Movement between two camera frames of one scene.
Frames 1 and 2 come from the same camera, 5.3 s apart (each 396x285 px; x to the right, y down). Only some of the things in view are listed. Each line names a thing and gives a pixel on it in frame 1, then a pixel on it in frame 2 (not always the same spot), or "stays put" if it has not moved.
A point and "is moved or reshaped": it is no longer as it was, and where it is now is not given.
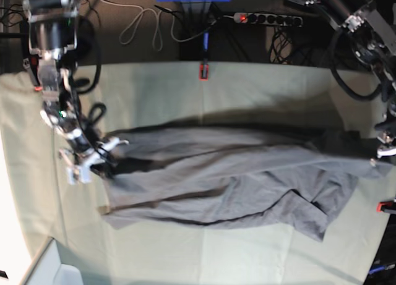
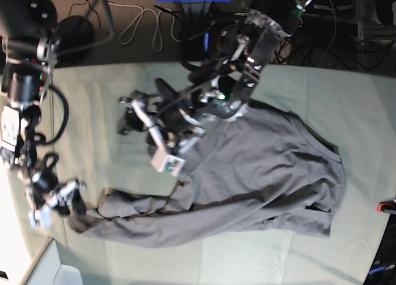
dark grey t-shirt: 297,177 is moved or reshaped
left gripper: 87,153 → 47,190
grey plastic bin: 47,269 stays put
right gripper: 387,136 → 164,116
